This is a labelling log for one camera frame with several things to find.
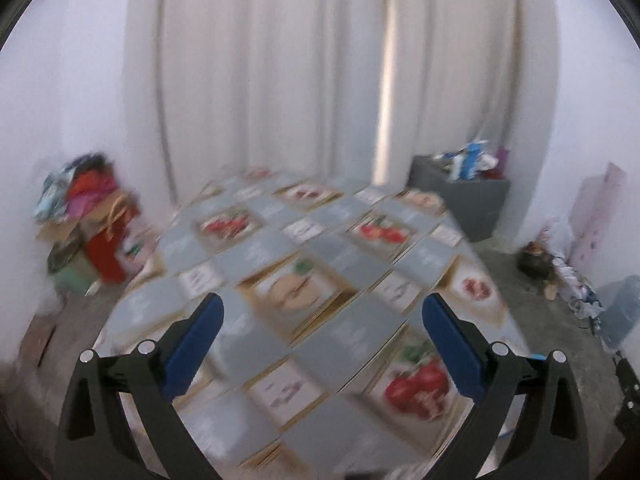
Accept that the fruit printed tablecloth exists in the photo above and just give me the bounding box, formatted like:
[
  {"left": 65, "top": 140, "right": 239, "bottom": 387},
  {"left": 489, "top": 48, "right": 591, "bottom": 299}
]
[{"left": 92, "top": 166, "right": 531, "bottom": 480}]

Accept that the brick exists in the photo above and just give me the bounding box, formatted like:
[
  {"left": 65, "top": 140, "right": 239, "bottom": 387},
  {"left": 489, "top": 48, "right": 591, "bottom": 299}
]
[{"left": 22, "top": 317, "right": 57, "bottom": 367}]

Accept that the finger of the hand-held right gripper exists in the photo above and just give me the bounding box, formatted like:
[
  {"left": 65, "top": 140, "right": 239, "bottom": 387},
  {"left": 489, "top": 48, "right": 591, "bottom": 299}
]
[{"left": 614, "top": 352, "right": 640, "bottom": 436}]

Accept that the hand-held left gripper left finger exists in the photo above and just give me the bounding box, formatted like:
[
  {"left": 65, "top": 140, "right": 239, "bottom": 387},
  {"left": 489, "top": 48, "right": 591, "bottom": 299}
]
[{"left": 55, "top": 292, "right": 225, "bottom": 480}]

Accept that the blue and white bottle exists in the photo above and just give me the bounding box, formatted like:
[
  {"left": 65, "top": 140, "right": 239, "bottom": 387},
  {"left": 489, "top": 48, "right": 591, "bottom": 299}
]
[{"left": 450, "top": 141, "right": 489, "bottom": 181}]

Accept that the dark pot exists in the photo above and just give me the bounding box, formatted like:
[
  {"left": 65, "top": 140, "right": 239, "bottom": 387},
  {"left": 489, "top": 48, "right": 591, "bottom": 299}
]
[{"left": 517, "top": 241, "right": 554, "bottom": 279}]

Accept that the pile of colourful clothes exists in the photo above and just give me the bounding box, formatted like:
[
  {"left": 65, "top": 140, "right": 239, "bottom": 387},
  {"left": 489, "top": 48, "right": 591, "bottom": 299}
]
[{"left": 35, "top": 152, "right": 122, "bottom": 224}]

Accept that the white plastic bag with snacks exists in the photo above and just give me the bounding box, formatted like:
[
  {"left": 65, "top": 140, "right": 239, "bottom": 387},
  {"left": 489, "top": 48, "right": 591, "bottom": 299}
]
[{"left": 120, "top": 229, "right": 162, "bottom": 272}]

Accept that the grey cabinet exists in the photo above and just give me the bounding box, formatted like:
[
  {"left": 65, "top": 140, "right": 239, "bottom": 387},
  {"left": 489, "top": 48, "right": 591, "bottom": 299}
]
[{"left": 407, "top": 155, "right": 512, "bottom": 243}]

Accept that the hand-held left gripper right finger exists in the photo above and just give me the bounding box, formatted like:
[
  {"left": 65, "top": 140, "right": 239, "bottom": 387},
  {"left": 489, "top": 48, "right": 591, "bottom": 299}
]
[{"left": 421, "top": 292, "right": 588, "bottom": 480}]

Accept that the green box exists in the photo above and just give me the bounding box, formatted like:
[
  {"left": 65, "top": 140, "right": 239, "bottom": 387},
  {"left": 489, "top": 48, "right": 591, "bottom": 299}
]
[{"left": 47, "top": 242, "right": 102, "bottom": 294}]

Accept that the white curtain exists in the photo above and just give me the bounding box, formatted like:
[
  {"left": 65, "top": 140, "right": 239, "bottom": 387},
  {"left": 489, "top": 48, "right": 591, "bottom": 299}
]
[{"left": 125, "top": 0, "right": 558, "bottom": 206}]

